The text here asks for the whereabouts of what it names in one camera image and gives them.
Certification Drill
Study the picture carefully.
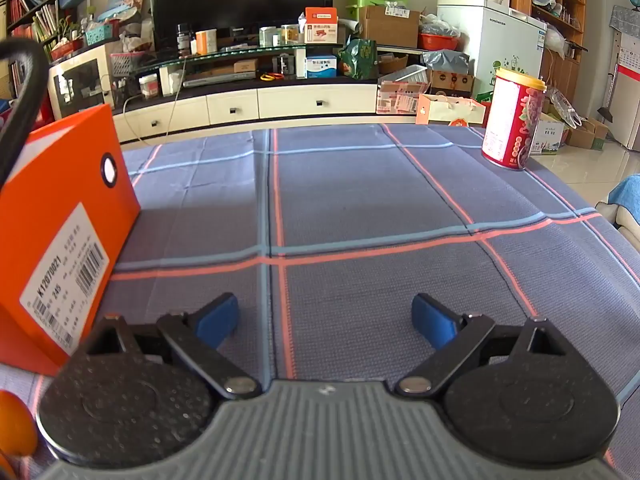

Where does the blue white small box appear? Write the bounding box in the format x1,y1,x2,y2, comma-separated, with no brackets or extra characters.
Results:
305,55,338,79

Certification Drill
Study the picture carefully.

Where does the blue plastic basket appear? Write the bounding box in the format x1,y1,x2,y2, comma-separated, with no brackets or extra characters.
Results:
85,24,112,47

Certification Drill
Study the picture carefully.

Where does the bookshelf with books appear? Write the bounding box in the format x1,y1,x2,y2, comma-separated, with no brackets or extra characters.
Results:
0,0,78,61

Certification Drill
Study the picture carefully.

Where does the white glass door cabinet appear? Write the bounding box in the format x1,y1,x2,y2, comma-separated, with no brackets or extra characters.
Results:
47,42,123,121

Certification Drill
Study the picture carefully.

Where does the orange cardboard box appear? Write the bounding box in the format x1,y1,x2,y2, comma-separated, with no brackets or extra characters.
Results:
0,104,142,378

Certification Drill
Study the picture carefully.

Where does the green plastic bag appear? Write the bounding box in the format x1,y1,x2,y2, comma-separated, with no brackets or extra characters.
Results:
339,37,378,80

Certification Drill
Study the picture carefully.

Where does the white fridge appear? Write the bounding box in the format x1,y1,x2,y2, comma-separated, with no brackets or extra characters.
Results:
436,0,549,103

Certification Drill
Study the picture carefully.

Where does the pink plastic basket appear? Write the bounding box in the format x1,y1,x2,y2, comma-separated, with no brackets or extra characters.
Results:
110,51,146,75

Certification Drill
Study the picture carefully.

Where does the small floor cardboard box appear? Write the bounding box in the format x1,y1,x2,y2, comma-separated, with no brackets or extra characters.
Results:
565,117,610,151

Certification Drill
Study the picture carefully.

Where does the brown cardboard box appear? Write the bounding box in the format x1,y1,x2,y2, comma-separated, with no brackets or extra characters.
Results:
359,5,421,50

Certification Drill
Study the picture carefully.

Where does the white television stand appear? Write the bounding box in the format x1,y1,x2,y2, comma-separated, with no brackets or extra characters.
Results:
112,42,431,146

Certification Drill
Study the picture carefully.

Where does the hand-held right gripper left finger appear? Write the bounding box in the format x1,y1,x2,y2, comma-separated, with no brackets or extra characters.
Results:
82,292,263,401

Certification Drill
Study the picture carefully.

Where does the white orange gift carton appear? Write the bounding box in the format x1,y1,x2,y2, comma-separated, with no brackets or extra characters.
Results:
416,93,487,128

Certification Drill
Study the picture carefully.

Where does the plaid tablecloth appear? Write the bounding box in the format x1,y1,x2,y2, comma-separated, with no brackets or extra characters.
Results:
0,122,640,480

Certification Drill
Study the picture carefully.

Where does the red cylindrical can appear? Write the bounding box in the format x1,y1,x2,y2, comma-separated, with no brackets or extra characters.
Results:
481,67,547,172

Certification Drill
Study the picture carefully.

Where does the black cable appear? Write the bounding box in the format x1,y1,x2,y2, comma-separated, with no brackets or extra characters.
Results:
0,37,51,181

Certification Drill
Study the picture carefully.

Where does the red plastic bowl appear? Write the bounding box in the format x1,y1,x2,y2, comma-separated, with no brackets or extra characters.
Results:
418,32,460,52

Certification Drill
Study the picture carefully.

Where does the wall calendar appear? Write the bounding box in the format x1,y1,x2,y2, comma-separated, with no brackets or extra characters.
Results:
607,5,640,81

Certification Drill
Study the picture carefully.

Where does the orange white medicine box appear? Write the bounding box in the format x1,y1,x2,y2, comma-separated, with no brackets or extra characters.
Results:
304,7,340,45

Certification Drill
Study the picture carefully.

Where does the mandarin orange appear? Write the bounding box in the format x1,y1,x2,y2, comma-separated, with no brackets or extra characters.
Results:
0,391,38,457

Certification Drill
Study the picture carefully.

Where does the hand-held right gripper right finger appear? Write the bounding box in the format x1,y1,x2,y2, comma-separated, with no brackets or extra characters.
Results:
395,292,571,401

